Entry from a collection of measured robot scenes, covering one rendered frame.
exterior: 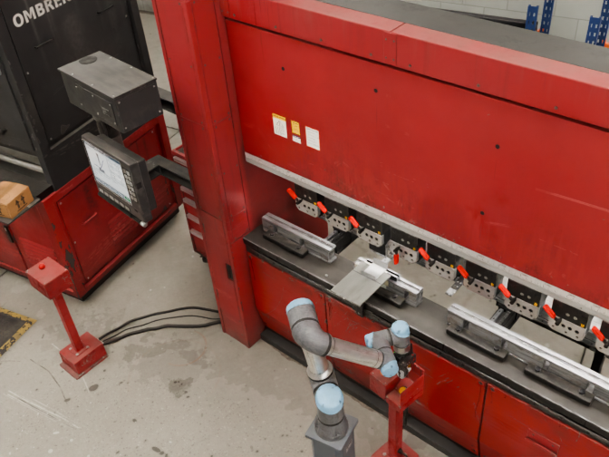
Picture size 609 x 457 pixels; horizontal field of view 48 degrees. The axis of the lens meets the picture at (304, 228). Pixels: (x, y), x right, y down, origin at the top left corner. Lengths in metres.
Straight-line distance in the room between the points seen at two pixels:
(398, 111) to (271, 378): 2.10
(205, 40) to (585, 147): 1.75
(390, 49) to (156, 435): 2.61
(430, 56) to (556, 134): 0.54
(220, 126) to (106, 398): 1.90
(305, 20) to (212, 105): 0.74
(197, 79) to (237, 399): 1.96
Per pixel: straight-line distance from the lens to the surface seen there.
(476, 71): 2.59
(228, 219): 3.84
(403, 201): 3.12
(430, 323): 3.45
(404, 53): 2.73
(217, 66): 3.43
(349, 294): 3.40
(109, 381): 4.62
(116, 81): 3.43
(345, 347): 2.78
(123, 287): 5.19
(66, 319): 4.49
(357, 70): 2.93
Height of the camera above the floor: 3.40
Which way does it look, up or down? 39 degrees down
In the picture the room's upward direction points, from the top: 5 degrees counter-clockwise
